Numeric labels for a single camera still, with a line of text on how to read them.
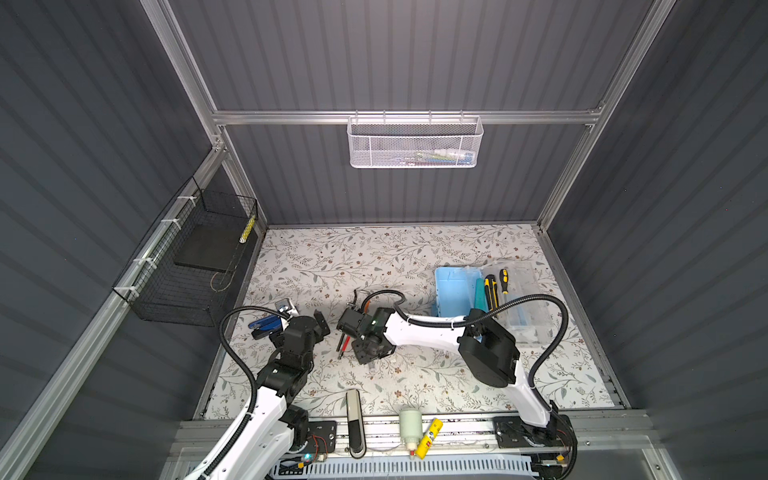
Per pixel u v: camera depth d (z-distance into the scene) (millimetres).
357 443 686
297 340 608
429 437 717
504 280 889
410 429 690
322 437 724
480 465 707
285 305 693
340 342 891
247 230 813
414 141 1236
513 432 722
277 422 536
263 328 912
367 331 654
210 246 765
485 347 554
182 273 722
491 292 912
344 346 888
